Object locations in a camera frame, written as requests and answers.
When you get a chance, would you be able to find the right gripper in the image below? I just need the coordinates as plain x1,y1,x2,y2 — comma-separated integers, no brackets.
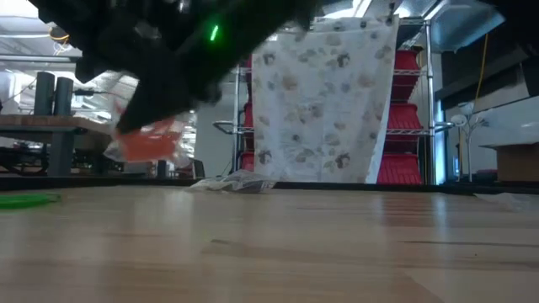
115,0,323,135

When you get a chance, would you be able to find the orange rubber band pile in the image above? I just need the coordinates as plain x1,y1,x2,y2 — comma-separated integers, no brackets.
114,116,186,163

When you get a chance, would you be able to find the green rubber band pile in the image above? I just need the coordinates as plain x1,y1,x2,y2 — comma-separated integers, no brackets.
0,192,63,211

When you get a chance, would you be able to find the black tube stand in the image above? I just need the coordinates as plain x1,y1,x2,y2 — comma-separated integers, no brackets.
73,88,111,97

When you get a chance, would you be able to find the dark grey cylinder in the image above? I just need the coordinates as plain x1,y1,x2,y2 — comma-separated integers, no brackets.
53,76,75,117
33,71,56,117

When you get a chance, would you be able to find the white floral cloth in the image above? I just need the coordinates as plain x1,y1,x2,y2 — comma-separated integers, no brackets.
250,15,401,185

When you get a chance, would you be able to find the white floor lamp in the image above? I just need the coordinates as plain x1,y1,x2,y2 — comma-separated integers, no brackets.
449,100,492,183

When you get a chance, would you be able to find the cardboard box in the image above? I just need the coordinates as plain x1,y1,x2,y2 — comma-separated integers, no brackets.
479,141,539,183

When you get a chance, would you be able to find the ceiling cable reel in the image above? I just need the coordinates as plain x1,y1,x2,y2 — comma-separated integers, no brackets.
48,24,73,56

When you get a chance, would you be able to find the grey wheeled table frame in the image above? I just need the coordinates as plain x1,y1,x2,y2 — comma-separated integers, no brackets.
0,114,115,178

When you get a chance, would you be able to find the black aluminium table frame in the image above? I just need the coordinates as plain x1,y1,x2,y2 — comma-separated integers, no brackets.
0,174,539,195

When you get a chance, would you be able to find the chrome wire shelf cart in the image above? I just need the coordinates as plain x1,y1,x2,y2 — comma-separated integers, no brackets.
212,16,455,186

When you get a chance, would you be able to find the yellow cable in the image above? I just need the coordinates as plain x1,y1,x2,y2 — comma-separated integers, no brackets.
474,32,490,102

